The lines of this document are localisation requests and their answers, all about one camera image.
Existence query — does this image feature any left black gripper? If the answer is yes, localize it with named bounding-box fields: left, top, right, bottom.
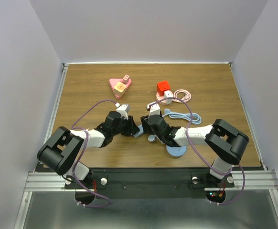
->
left=112, top=115, right=139, bottom=136

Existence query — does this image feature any blue power strip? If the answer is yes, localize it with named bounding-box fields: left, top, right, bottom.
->
left=133, top=108, right=202, bottom=139

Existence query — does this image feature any blue round socket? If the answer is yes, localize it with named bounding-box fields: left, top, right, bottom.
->
left=147, top=135, right=188, bottom=158

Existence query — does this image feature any pink triangular socket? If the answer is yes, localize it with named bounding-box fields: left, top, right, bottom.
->
left=109, top=78, right=132, bottom=99

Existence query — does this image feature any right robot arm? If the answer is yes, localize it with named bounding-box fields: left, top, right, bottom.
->
left=140, top=114, right=249, bottom=186

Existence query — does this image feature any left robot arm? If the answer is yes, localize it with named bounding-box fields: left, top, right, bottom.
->
left=37, top=111, right=140, bottom=188

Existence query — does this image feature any white charger adapter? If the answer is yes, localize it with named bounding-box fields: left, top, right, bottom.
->
left=164, top=90, right=173, bottom=104

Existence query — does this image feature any red cube socket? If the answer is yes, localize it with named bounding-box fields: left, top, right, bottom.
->
left=157, top=81, right=171, bottom=96

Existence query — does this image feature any small pink charger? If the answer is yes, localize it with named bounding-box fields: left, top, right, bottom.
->
left=122, top=74, right=129, bottom=84

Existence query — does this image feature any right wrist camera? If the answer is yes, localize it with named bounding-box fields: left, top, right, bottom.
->
left=146, top=102, right=161, bottom=116

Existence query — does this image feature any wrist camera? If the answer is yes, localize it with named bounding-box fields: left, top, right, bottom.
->
left=115, top=103, right=130, bottom=119
left=146, top=102, right=161, bottom=116

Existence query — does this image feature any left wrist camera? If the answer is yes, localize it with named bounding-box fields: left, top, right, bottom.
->
left=115, top=103, right=130, bottom=119

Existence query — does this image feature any pink coiled cable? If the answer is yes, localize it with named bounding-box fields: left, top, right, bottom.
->
left=173, top=89, right=192, bottom=104

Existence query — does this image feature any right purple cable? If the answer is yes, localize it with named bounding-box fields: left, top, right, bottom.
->
left=148, top=97, right=245, bottom=206

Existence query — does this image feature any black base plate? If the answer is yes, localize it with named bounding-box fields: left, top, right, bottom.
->
left=64, top=167, right=235, bottom=200

